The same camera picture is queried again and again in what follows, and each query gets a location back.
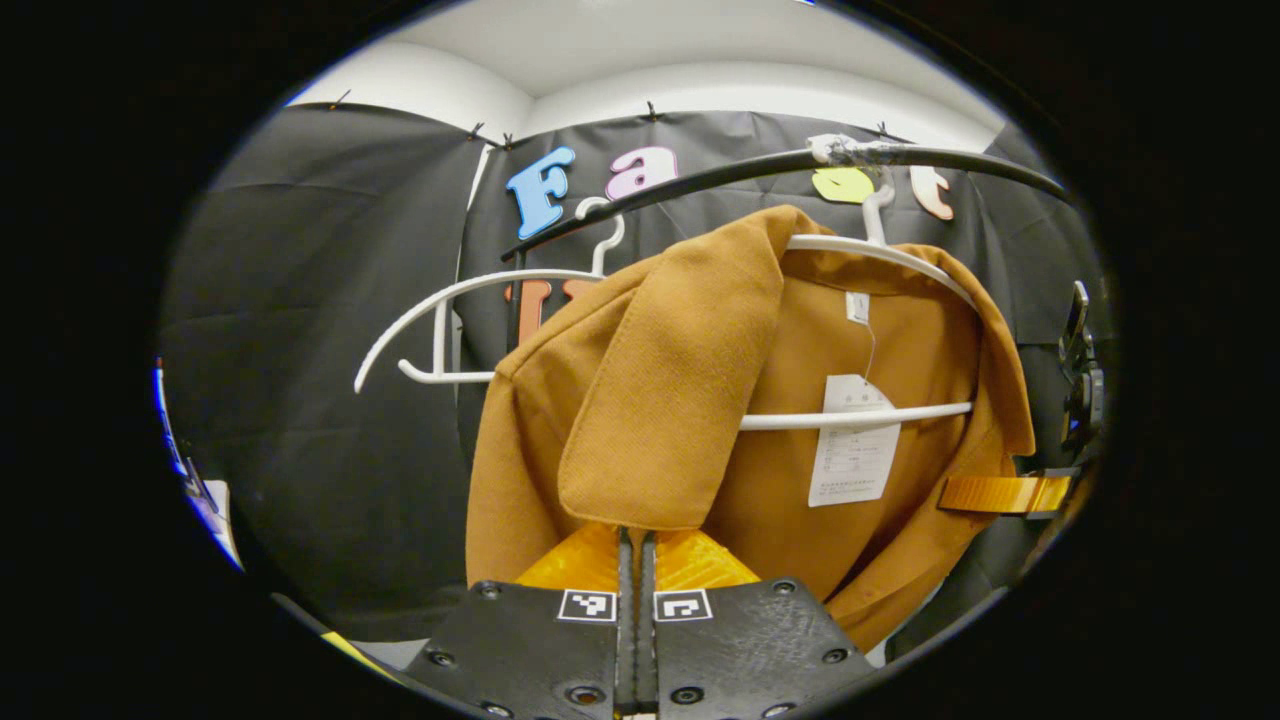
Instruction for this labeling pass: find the white plastic hanger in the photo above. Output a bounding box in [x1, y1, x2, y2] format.
[354, 197, 626, 393]
[740, 180, 976, 433]

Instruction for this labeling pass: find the brown jacket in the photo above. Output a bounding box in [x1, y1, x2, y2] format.
[465, 205, 1036, 653]

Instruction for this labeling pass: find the black clothes rack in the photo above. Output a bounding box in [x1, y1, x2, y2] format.
[500, 133, 1069, 351]

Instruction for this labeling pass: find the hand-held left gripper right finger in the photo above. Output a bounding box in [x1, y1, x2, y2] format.
[640, 528, 879, 720]

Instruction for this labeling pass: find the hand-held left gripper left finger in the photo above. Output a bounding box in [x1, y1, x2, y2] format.
[400, 522, 637, 720]

